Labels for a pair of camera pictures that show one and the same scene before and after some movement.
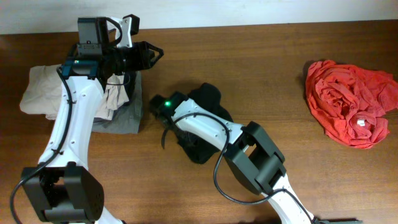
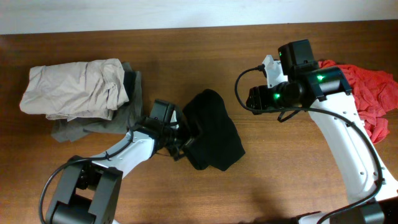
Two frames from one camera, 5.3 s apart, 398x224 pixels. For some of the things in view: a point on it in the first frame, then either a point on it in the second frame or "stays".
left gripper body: [131, 59] → [176, 140]
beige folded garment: [42, 93] stays
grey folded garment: [127, 119] stays
